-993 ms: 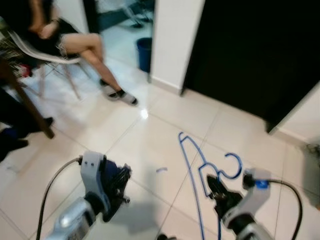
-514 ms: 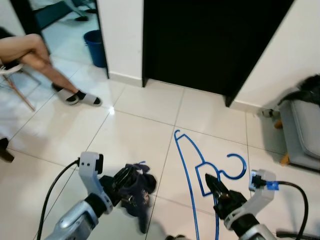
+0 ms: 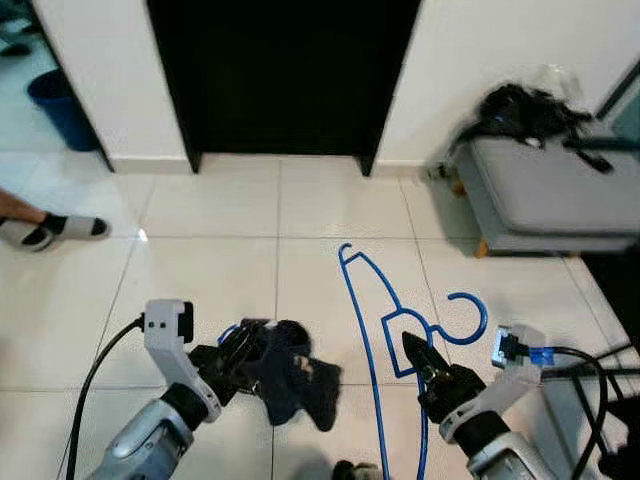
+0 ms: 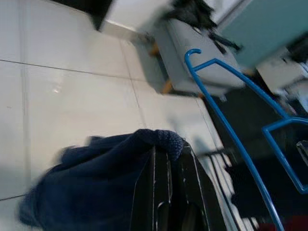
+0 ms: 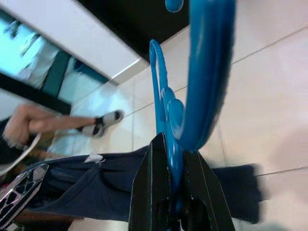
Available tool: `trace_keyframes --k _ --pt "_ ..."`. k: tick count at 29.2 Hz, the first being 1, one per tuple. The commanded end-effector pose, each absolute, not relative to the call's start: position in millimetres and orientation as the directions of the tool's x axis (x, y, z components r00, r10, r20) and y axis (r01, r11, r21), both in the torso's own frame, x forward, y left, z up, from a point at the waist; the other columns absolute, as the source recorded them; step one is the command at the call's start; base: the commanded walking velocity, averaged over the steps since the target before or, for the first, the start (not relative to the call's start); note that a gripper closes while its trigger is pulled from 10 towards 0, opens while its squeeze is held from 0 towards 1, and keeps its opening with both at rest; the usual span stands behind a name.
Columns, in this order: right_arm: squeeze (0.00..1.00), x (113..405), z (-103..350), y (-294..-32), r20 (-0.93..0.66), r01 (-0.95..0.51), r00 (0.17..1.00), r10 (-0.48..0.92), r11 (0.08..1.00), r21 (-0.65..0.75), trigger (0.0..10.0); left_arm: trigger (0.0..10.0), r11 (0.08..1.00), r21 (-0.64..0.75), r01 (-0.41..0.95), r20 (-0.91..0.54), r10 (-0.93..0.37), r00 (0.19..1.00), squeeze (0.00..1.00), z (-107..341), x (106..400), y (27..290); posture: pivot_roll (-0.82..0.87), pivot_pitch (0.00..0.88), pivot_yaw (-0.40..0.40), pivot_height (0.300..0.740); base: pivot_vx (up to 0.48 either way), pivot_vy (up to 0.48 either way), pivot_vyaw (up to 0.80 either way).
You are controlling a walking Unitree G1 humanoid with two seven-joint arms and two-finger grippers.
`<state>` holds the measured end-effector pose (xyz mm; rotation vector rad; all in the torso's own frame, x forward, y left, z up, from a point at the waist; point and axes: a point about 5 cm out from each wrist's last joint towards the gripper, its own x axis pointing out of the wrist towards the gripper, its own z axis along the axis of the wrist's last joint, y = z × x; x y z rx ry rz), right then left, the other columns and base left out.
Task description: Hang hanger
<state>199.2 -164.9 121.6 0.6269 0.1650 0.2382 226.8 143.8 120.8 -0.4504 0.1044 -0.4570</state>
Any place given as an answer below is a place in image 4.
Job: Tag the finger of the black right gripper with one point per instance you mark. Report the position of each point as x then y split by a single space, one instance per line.
303 149

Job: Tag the blue plastic clothes hanger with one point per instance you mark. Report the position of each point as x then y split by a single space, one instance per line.
265 130

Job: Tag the white cubby shelf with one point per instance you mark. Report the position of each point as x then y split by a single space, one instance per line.
276 69

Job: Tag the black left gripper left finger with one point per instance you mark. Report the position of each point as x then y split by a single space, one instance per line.
154 192

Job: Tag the grey cushioned ottoman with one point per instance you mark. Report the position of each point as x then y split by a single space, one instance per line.
173 60

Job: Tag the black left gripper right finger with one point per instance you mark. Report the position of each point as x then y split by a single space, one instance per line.
197 204

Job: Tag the black floor mat white stripes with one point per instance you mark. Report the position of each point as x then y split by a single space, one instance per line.
240 108

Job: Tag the navy t-shirt gold print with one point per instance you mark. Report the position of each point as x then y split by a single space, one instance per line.
84 180

